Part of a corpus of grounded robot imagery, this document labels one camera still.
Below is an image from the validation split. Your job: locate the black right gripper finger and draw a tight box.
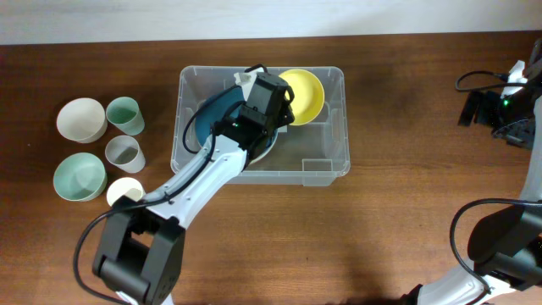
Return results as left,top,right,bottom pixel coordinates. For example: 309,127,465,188
457,91,481,126
474,91,501,125

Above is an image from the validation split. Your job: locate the dark blue bowl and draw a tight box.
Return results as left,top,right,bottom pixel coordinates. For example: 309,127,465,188
194,86,273,166

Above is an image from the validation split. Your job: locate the yellow bowl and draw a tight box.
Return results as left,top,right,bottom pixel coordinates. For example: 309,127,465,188
279,69,325,126

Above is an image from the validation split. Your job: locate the large beige bowl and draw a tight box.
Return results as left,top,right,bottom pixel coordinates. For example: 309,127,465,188
249,130,279,165

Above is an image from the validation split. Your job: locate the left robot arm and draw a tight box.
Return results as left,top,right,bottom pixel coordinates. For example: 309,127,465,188
92,71,294,304

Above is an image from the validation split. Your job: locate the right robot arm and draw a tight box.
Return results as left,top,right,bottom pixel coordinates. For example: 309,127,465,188
400,41,541,305

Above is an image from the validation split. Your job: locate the clear plastic storage bin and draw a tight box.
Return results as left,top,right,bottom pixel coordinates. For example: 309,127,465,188
170,65,351,186

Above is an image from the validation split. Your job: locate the mint green cup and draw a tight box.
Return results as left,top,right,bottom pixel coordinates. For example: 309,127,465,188
106,97,145,136

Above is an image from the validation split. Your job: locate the grey translucent cup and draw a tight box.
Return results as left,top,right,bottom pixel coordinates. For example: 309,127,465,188
105,136,146,174

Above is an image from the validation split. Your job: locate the cream white cup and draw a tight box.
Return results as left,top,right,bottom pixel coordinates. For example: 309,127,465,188
106,177,146,206

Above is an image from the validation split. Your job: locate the white small bowl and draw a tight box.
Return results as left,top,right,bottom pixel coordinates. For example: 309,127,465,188
56,97,108,143

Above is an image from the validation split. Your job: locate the mint green bowl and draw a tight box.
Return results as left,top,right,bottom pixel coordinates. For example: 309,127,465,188
53,152,108,202

